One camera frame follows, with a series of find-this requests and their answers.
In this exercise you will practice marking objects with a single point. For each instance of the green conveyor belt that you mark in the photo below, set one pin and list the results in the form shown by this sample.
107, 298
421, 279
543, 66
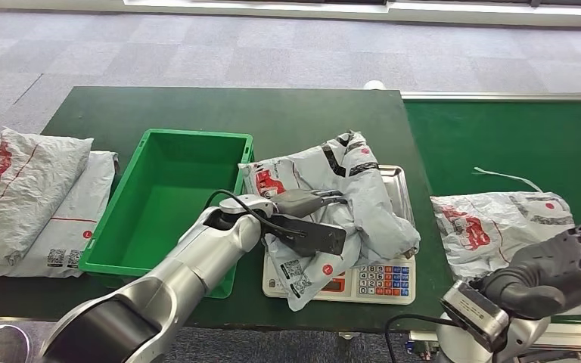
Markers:
496, 140

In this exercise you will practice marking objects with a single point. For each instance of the flat white parcel, QR codes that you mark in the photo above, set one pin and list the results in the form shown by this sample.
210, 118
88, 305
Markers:
77, 210

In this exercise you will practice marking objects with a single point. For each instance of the bulky crumpled grey parcel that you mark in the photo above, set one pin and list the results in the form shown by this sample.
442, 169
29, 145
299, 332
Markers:
25, 190

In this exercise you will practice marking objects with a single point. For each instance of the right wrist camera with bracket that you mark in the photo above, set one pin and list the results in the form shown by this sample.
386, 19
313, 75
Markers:
473, 313

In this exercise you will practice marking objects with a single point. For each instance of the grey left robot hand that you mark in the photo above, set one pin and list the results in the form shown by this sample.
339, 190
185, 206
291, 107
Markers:
295, 200

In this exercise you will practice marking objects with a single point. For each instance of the thin white plastic strip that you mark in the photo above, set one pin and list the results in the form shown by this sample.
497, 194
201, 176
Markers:
508, 178

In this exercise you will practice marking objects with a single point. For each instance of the aluminium conveyor side rail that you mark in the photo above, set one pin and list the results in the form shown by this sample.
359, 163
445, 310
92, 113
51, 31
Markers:
506, 95

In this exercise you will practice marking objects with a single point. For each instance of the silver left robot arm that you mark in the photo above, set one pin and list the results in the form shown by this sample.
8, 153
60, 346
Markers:
185, 275

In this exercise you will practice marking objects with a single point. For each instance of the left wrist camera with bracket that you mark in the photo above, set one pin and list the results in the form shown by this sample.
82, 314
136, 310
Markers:
315, 238

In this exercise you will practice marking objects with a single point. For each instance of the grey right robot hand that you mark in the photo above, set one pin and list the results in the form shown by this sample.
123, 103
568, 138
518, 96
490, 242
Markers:
546, 275

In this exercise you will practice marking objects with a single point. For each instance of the dark green table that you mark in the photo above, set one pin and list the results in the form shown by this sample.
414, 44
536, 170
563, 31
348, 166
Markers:
270, 115

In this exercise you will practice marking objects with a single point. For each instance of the green plastic crate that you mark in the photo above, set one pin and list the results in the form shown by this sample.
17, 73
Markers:
170, 200

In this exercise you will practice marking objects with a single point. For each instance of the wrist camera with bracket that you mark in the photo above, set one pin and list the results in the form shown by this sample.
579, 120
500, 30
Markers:
473, 313
315, 238

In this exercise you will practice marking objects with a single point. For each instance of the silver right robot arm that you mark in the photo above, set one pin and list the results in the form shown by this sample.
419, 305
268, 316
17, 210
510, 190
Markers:
471, 350

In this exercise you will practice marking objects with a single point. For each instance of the white wall ledge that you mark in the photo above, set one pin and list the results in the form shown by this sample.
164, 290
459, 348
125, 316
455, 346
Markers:
471, 12

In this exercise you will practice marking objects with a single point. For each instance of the small white round object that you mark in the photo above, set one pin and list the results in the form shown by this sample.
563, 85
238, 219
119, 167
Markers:
373, 85

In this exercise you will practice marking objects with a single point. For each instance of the large grey red-print parcel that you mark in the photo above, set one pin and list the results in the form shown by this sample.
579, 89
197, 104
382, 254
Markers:
506, 225

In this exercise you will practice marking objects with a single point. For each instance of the white scale with steel tray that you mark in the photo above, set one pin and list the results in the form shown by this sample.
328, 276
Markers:
385, 283

